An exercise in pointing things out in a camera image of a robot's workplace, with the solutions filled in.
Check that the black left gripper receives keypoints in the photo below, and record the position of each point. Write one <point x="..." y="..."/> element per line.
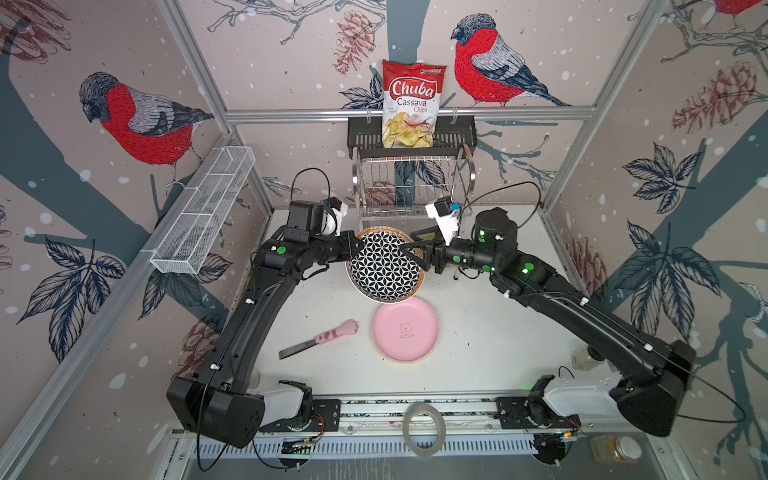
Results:
<point x="349" y="249"/>

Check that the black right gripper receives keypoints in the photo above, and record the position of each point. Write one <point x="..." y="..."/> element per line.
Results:
<point x="430" y="251"/>

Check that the white patterned plate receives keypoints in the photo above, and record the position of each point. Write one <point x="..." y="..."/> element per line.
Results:
<point x="381" y="271"/>

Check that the steel two-tier dish rack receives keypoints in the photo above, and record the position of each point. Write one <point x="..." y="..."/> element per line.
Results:
<point x="397" y="183"/>

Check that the pink plate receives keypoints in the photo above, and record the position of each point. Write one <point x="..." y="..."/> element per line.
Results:
<point x="406" y="331"/>

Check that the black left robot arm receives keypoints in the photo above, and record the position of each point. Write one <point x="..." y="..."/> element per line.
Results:
<point x="214" y="399"/>

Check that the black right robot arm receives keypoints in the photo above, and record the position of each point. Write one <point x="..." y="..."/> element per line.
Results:
<point x="653" y="375"/>

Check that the pink cat paw knife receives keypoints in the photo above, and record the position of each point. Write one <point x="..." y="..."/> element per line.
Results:
<point x="348" y="328"/>

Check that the Chuba cassava chips bag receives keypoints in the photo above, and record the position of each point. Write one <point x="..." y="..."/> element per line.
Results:
<point x="411" y="102"/>

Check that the grey tape roll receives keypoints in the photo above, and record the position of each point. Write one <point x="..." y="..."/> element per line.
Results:
<point x="419" y="418"/>

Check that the small jar black lid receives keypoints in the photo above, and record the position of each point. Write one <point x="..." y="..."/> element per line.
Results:
<point x="586" y="358"/>

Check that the glass jar white lid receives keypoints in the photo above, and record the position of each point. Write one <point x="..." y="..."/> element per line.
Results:
<point x="614" y="450"/>

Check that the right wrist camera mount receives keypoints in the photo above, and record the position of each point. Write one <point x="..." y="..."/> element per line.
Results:
<point x="446" y="213"/>

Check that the black wall shelf basket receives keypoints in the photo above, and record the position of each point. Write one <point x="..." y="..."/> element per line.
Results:
<point x="452" y="137"/>

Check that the white wire mesh basket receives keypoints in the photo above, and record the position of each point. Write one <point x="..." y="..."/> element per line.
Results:
<point x="191" y="237"/>

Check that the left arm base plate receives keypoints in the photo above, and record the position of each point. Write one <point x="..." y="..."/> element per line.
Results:
<point x="323" y="415"/>

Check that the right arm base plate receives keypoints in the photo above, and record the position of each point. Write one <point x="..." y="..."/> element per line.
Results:
<point x="519" y="413"/>

